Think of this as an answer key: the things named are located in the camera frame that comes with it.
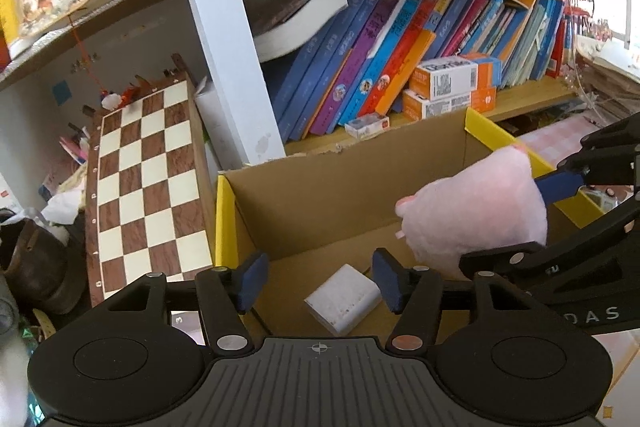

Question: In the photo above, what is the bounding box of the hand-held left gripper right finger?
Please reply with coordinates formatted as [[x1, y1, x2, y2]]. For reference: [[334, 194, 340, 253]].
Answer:
[[371, 248, 543, 354]]

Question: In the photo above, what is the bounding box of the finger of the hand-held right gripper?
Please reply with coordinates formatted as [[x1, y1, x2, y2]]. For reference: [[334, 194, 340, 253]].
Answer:
[[459, 202, 640, 293], [534, 113, 640, 208]]

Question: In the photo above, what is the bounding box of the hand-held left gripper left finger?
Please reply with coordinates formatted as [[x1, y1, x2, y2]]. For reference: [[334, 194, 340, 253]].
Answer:
[[102, 251, 271, 357]]

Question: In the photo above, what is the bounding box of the pink plush toy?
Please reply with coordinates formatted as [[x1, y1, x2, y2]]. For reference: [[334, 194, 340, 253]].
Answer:
[[395, 144, 548, 282]]

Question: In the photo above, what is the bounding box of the cardboard box with yellow rim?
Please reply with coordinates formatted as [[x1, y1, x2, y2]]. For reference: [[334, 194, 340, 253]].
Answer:
[[214, 107, 640, 425]]

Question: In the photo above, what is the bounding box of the pink checkered printed mat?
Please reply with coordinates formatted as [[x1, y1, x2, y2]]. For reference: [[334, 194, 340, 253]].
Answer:
[[515, 112, 608, 168]]

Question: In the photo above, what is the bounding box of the white foam block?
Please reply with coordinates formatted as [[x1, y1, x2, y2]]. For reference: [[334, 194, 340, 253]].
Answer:
[[303, 263, 383, 336]]

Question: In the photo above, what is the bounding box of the wooden bookshelf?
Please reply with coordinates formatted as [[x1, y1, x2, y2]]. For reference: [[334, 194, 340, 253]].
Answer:
[[220, 0, 640, 158]]

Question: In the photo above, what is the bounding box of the stack of papers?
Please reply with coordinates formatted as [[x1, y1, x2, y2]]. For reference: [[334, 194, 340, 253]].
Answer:
[[575, 39, 640, 122]]

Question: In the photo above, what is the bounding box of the brown and cream chessboard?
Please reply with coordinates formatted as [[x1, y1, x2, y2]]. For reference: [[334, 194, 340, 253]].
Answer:
[[84, 77, 217, 308]]

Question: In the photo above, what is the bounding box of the orange and white carton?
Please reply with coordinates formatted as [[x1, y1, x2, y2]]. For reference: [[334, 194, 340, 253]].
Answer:
[[402, 87, 497, 122], [410, 53, 502, 101]]

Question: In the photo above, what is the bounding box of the small white and red box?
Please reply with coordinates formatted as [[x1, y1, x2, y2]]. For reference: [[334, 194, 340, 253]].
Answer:
[[345, 113, 391, 139]]

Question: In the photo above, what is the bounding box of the crumpled white tissue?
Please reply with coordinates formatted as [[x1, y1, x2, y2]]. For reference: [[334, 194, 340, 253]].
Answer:
[[46, 191, 89, 226]]

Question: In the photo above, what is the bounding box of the brown leather bag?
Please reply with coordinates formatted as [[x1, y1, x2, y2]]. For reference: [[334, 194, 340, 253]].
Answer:
[[5, 219, 86, 315]]

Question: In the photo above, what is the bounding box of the row of colourful books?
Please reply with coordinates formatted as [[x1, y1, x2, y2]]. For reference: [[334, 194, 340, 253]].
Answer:
[[265, 0, 576, 142]]

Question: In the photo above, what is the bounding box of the red hanging tassel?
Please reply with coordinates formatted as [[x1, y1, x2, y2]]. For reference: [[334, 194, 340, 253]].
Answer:
[[69, 16, 143, 110]]

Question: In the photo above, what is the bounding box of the thick grey book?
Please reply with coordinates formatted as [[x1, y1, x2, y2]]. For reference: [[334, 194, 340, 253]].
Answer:
[[247, 0, 349, 62]]

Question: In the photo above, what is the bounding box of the blue sticky note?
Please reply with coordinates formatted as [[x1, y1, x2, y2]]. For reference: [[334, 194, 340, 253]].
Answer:
[[52, 79, 74, 106]]

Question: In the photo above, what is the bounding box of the white cable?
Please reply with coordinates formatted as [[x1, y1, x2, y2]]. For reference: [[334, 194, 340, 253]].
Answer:
[[545, 0, 608, 122]]

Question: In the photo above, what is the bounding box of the white shelf post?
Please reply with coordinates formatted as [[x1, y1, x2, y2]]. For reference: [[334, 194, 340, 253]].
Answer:
[[172, 0, 287, 170]]

